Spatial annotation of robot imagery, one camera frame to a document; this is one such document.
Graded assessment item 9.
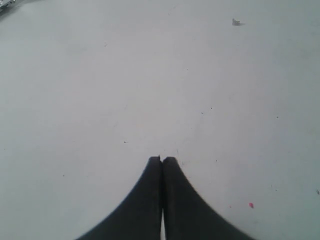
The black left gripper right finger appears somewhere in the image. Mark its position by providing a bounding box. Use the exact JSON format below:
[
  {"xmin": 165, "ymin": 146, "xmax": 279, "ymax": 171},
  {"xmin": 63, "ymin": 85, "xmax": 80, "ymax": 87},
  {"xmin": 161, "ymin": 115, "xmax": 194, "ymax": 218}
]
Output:
[{"xmin": 162, "ymin": 157, "xmax": 252, "ymax": 240}]

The small clear plastic scrap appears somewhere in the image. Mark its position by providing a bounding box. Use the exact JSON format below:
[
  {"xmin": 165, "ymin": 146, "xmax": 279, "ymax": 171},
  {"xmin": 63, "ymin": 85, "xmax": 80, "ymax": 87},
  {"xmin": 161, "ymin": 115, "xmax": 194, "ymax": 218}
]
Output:
[{"xmin": 232, "ymin": 18, "xmax": 244, "ymax": 26}]

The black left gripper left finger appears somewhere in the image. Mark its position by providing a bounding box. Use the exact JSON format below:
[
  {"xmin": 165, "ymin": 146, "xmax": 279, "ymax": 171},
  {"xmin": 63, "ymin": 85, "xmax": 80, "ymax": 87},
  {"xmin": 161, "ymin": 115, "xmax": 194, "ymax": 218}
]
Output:
[{"xmin": 79, "ymin": 156, "xmax": 163, "ymax": 240}]

